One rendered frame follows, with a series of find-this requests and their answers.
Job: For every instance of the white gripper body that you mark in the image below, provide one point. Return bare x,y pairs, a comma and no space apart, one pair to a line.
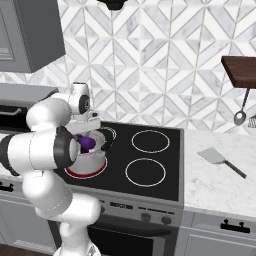
83,127

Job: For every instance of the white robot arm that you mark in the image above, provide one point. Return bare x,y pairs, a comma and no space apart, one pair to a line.
46,150

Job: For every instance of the purple eggplant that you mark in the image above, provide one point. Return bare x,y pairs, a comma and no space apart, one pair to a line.
88,142

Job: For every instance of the grey microwave oven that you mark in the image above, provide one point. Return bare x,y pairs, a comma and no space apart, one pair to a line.
16,100

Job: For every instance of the grey stove knob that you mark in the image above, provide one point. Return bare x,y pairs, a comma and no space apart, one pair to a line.
166,220
102,209
145,217

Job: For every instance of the grey stove with black hob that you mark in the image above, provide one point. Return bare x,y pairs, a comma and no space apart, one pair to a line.
150,180

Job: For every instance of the grey cupboard door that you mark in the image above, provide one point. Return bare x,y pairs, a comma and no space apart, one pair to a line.
20,220
216,245

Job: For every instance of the black oven door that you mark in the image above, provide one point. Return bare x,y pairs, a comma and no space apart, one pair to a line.
133,243

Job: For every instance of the grey hanging ladle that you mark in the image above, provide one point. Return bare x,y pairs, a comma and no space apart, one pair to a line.
240,117

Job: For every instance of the grey drawer front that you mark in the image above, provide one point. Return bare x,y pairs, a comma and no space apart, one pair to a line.
213,223

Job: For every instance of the brown wooden shelf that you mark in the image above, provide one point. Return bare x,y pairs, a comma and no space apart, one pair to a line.
241,71

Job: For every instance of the grey hanging slotted tool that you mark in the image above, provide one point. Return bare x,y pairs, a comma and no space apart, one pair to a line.
252,122

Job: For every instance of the grey wall cupboard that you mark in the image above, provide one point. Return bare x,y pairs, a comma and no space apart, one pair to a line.
30,33

